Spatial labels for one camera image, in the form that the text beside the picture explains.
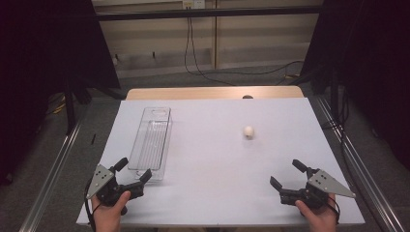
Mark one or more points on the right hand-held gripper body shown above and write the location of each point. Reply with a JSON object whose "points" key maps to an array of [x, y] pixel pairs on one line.
{"points": [[317, 190]]}

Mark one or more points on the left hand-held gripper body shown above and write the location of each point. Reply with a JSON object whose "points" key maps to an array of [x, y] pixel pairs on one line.
{"points": [[109, 190]]}

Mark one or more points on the clear plastic container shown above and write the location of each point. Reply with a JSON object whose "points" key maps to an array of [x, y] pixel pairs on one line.
{"points": [[151, 145]]}

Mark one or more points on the white egg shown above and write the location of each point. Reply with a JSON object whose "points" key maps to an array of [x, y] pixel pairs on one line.
{"points": [[248, 132]]}

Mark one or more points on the person's left hand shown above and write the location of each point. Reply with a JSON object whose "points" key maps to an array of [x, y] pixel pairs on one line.
{"points": [[108, 216]]}

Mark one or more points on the person's right hand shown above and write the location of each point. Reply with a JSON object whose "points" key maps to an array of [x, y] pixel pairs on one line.
{"points": [[319, 219]]}

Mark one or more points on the small black stick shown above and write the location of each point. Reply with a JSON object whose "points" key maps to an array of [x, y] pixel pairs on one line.
{"points": [[93, 139]]}

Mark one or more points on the white table board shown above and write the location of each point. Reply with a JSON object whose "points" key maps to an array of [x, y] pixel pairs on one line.
{"points": [[209, 177]]}

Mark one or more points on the black stand leg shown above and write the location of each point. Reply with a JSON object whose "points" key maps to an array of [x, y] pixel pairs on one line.
{"points": [[70, 109]]}

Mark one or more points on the dark round knob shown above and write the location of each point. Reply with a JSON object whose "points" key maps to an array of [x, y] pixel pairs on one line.
{"points": [[247, 96]]}

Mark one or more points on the wooden table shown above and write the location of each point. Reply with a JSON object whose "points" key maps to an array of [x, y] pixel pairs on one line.
{"points": [[199, 92]]}

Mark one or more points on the black curtain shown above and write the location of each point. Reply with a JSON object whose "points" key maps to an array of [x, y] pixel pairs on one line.
{"points": [[370, 64], [48, 64]]}

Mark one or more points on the black horizontal bar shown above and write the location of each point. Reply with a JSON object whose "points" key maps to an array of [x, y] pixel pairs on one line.
{"points": [[209, 13]]}

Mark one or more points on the metal floor rail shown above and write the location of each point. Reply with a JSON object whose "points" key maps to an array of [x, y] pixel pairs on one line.
{"points": [[357, 167], [51, 180]]}

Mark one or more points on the white wall outlet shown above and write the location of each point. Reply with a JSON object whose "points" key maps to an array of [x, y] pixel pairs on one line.
{"points": [[193, 4]]}

